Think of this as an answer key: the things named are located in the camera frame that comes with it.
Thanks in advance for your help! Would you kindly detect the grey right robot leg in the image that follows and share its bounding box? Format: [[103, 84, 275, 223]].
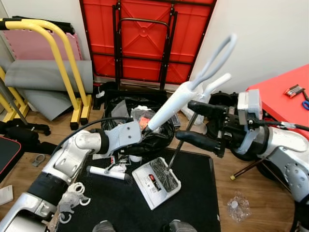
[[169, 220, 196, 232]]

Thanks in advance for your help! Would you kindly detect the black red-trimmed bench pad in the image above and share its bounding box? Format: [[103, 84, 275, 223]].
[[0, 135, 23, 183]]

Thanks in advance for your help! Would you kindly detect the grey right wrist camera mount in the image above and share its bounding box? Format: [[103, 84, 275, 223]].
[[237, 89, 264, 155]]

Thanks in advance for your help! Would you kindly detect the red standing table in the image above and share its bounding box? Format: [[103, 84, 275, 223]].
[[230, 64, 309, 180]]

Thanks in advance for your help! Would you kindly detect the black foam mat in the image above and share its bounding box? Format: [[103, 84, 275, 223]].
[[51, 19, 77, 35]]

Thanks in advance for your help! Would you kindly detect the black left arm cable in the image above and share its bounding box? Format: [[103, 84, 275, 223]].
[[51, 116, 133, 158]]

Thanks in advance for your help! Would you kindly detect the grey robot leg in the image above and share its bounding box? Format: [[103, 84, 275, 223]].
[[169, 220, 196, 232], [92, 220, 116, 232]]

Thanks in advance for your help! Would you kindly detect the grey rolled mat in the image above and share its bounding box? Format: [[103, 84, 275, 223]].
[[4, 59, 93, 121]]

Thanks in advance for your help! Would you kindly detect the grey metal carabiner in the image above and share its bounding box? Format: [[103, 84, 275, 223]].
[[31, 154, 46, 167]]

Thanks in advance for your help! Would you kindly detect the pink foam mat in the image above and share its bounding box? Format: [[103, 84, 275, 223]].
[[2, 30, 84, 61]]

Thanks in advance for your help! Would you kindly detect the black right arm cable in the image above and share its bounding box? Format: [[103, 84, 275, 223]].
[[261, 120, 309, 133]]

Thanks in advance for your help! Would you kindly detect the crumpled clear plastic wrap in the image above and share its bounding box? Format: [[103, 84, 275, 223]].
[[48, 188, 87, 228]]

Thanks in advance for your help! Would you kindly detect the yellow tubular frame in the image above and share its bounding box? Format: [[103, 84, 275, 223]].
[[0, 18, 93, 130], [0, 68, 29, 124]]

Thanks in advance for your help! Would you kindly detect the black metal bench foot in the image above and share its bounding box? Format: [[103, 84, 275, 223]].
[[0, 120, 51, 137]]

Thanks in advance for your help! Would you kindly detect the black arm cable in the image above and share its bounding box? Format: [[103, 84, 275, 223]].
[[51, 116, 133, 158], [261, 120, 309, 133]]

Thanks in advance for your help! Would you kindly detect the white paper booklet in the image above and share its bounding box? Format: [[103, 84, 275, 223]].
[[0, 185, 14, 206]]

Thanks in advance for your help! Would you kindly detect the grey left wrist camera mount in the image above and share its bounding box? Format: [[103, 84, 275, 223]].
[[107, 121, 143, 155]]

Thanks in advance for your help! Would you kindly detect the grey left robot leg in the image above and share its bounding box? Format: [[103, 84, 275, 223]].
[[92, 220, 116, 232]]

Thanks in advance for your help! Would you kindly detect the clear wrap with white cap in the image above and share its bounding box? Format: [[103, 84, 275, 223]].
[[226, 193, 252, 222]]

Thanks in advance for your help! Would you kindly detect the black floor mat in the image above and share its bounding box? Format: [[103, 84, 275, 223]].
[[58, 149, 222, 232]]

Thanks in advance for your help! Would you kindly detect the white plastic ring piece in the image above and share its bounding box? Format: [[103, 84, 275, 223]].
[[68, 181, 92, 206]]

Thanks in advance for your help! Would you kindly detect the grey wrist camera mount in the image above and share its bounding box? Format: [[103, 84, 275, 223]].
[[237, 89, 264, 155], [107, 121, 143, 155]]

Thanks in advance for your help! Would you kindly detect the red folded table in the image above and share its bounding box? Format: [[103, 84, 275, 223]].
[[79, 0, 217, 85]]

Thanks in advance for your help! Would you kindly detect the metal hex key set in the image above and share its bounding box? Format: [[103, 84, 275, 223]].
[[285, 85, 303, 98]]

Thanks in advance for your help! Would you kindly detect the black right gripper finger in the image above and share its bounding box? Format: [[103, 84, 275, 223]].
[[187, 101, 227, 116], [175, 130, 225, 157]]

